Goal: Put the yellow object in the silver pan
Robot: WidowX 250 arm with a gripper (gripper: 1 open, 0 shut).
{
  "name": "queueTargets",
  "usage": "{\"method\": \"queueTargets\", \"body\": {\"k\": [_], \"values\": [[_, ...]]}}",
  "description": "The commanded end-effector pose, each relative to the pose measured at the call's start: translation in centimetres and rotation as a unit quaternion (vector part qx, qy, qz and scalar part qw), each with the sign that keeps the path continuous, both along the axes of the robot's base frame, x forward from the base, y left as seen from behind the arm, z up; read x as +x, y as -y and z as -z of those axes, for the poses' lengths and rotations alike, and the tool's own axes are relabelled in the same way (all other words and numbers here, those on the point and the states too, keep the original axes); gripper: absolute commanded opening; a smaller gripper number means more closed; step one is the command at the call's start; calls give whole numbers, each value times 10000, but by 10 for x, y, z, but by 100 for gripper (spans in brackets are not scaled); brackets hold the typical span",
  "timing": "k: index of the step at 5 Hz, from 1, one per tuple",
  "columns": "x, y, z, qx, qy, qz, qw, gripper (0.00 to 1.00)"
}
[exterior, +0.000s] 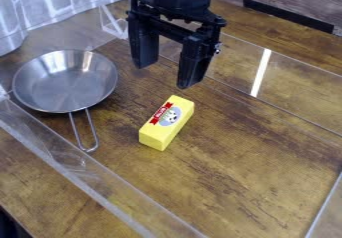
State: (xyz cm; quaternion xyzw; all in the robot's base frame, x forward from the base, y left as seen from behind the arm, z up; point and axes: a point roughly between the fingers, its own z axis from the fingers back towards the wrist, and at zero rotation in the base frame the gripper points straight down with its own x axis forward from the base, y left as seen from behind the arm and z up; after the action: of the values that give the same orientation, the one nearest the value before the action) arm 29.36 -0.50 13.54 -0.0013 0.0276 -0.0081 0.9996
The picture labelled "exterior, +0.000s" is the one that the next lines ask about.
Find yellow butter block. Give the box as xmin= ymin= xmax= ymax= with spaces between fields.
xmin=139 ymin=95 xmax=195 ymax=151

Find clear acrylic front barrier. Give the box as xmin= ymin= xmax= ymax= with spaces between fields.
xmin=0 ymin=85 xmax=207 ymax=238

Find black strip on table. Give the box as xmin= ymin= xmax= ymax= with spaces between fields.
xmin=243 ymin=0 xmax=334 ymax=34

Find clear acrylic barrier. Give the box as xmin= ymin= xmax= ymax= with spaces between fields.
xmin=0 ymin=85 xmax=207 ymax=238
xmin=98 ymin=3 xmax=342 ymax=150

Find silver pan with wire handle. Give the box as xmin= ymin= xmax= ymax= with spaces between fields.
xmin=12 ymin=49 xmax=118 ymax=153

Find white sheer curtain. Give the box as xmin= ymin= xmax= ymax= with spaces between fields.
xmin=0 ymin=0 xmax=121 ymax=57

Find clear acrylic back barrier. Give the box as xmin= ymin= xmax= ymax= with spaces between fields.
xmin=98 ymin=3 xmax=342 ymax=150

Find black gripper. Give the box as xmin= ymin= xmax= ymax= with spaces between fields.
xmin=127 ymin=0 xmax=227 ymax=89

